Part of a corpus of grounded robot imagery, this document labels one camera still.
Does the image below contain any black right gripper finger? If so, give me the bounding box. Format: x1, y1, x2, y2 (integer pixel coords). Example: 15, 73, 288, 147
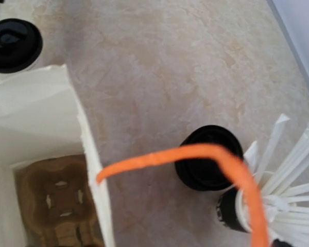
272, 239, 290, 247

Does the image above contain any brown cardboard cup carrier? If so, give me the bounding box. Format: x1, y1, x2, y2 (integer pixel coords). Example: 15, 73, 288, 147
14, 154, 104, 246

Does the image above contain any white paper takeout bag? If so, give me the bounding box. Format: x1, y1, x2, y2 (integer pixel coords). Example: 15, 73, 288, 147
0, 64, 271, 247

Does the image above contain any black coffee cup lid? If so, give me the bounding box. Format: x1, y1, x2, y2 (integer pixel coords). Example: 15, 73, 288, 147
0, 18, 43, 74

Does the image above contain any black cup holding straws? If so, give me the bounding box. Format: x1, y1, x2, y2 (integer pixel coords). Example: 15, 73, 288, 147
215, 188, 250, 233

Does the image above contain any stack of black lids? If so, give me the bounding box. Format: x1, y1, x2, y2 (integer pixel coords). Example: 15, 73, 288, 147
175, 125, 244, 191

